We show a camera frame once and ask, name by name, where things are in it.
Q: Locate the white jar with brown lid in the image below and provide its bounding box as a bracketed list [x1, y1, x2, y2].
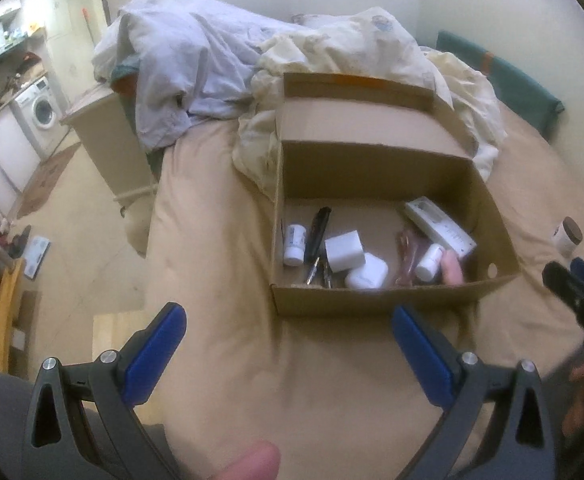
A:
[552, 216, 584, 259]

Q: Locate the cream bear printed blanket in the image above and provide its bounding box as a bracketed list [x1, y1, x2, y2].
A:
[232, 7, 508, 196]

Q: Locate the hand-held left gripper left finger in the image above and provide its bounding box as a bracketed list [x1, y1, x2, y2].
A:
[24, 301, 189, 480]

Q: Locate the white earbuds case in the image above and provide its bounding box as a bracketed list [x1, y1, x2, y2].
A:
[344, 252, 389, 291]

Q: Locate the small white bottle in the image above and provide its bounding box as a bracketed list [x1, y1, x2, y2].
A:
[414, 243, 445, 282]
[283, 224, 307, 267]

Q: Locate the pink comb massager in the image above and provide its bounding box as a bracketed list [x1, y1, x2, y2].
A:
[394, 227, 435, 286]

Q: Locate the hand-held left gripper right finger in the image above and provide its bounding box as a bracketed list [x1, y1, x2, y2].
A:
[392, 304, 558, 480]

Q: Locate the beige nightstand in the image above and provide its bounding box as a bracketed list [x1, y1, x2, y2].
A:
[60, 82, 160, 201]

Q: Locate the white washing machine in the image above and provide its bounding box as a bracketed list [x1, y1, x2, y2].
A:
[14, 77, 70, 156]

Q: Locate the brown patterned rug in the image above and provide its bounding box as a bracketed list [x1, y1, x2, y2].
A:
[16, 142, 82, 218]

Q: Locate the white kitchen cabinet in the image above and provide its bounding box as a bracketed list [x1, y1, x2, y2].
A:
[0, 107, 42, 216]

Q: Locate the green cushion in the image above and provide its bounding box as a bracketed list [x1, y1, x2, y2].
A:
[434, 30, 565, 141]

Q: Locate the white remote control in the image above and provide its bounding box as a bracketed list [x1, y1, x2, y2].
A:
[404, 196, 477, 261]

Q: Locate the white bathroom scale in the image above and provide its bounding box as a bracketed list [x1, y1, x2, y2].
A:
[22, 237, 51, 281]

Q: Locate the black tube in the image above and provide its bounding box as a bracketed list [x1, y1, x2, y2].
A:
[303, 206, 333, 263]

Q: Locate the person's right hand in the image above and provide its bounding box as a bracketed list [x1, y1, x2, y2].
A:
[562, 360, 584, 438]

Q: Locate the pale lavender duvet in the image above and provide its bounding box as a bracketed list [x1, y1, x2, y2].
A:
[92, 0, 317, 151]

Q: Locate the black slipper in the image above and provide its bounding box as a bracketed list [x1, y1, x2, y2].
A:
[12, 225, 32, 261]

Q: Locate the white charger adapter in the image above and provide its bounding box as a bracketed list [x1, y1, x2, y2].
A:
[324, 230, 365, 273]

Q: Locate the orange-handled mop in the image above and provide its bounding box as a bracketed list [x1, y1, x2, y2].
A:
[80, 8, 97, 48]

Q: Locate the person's left hand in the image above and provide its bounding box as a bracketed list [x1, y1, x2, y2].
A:
[212, 441, 281, 480]

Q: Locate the brown cardboard box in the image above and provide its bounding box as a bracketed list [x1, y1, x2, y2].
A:
[269, 72, 522, 317]

